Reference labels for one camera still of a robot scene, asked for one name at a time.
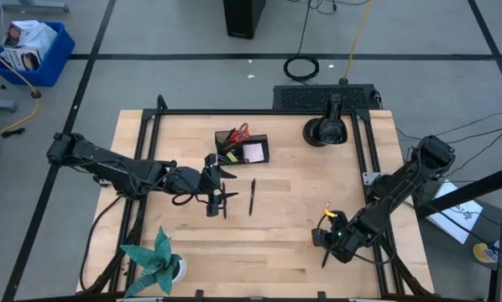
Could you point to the yellow sticky note pad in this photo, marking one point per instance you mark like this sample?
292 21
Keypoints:
233 157

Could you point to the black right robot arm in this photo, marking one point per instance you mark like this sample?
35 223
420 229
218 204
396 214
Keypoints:
402 189

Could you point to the black mesh desk organizer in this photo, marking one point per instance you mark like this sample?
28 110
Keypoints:
266 147

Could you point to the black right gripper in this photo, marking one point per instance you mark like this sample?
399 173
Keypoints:
339 235

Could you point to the blue plastic bin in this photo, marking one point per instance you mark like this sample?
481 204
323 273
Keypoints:
53 63

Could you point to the black computer tower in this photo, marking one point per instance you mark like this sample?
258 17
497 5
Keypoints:
243 19

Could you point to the white plant pot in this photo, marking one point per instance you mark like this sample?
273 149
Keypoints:
183 270

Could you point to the black stand beam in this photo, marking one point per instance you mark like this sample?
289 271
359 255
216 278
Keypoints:
465 194

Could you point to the black table edge clamp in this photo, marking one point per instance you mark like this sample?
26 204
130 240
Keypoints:
199 295
321 295

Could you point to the teal artificial plant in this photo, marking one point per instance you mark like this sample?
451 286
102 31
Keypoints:
154 264

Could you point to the pink eraser block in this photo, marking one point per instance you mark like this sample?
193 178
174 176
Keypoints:
253 152

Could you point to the white paper sheet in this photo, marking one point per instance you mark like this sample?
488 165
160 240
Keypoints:
461 218

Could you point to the large black binder clip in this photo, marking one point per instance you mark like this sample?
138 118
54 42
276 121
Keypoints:
222 159

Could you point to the black vented case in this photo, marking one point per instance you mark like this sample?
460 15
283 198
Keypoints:
318 97

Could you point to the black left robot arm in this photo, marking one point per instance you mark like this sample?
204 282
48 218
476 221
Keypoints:
116 168

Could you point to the white printed carton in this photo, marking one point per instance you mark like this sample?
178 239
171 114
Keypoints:
18 33
20 58

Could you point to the white plastic bag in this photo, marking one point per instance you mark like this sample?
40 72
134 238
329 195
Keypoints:
43 40

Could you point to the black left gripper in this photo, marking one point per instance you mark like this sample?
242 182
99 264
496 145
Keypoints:
205 184

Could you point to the black desk lamp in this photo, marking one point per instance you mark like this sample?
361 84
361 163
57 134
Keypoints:
328 130

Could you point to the silver metal bracket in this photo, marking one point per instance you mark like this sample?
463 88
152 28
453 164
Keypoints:
369 178

